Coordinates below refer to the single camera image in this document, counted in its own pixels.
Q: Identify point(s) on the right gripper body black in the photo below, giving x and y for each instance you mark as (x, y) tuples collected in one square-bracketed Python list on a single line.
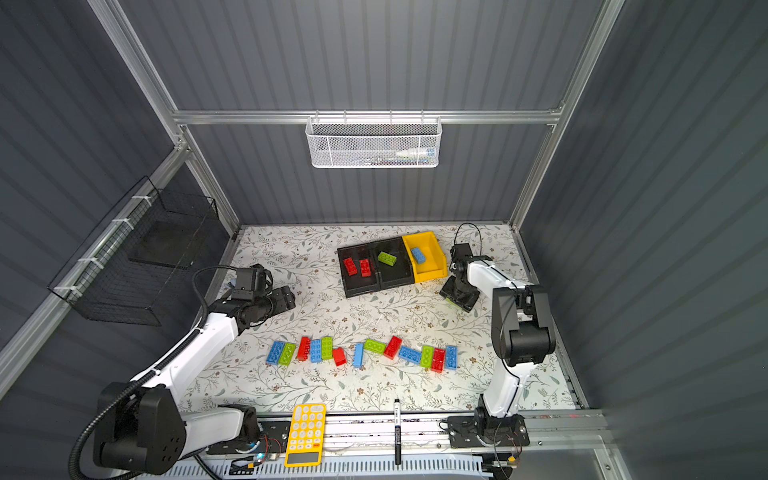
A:
[(459, 290)]

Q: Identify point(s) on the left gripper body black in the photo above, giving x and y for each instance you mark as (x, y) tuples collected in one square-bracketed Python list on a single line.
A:
[(280, 298)]

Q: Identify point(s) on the green lego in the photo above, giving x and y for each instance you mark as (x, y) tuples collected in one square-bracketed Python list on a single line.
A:
[(374, 346), (287, 354), (426, 356), (326, 348), (387, 258)]

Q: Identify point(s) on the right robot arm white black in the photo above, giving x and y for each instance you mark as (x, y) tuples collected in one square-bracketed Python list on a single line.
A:
[(522, 336)]

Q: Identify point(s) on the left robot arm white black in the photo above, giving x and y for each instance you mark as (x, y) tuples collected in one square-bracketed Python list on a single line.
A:
[(138, 428)]

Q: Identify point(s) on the yellow bin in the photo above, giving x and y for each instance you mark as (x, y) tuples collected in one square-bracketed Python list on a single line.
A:
[(436, 266)]

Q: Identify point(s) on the black bin middle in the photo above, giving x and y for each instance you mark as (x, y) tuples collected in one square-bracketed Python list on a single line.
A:
[(401, 273)]

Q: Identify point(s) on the black bin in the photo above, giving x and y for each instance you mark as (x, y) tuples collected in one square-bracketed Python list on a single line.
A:
[(401, 273), (356, 285)]

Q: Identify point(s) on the black bin left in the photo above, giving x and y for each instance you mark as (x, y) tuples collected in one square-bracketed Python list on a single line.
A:
[(356, 285)]

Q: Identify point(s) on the thin blue lego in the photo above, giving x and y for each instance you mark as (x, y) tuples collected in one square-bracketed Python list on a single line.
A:
[(358, 355)]

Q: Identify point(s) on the black marker pen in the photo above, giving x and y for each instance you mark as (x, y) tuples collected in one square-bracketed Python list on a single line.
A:
[(397, 432)]

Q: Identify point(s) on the white tube in basket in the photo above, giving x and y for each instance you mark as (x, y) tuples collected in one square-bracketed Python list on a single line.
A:
[(418, 154)]

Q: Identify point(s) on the yellow calculator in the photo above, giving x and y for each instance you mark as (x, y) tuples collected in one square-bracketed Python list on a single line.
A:
[(305, 443)]

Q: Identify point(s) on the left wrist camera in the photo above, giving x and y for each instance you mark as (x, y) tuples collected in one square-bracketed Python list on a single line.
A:
[(252, 283)]

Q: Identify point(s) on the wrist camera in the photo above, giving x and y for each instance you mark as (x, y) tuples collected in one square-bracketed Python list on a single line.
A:
[(252, 283), (461, 252)]

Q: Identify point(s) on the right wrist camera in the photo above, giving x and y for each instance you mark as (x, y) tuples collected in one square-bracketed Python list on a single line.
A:
[(461, 252)]

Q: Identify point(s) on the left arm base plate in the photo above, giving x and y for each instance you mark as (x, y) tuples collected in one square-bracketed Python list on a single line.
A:
[(271, 438)]

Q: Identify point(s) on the black wire basket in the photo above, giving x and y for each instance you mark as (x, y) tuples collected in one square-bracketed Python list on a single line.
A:
[(136, 271)]

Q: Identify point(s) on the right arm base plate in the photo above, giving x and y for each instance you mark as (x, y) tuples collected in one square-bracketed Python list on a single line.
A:
[(476, 432)]

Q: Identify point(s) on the white wire basket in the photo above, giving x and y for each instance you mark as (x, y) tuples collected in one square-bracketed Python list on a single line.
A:
[(371, 144)]

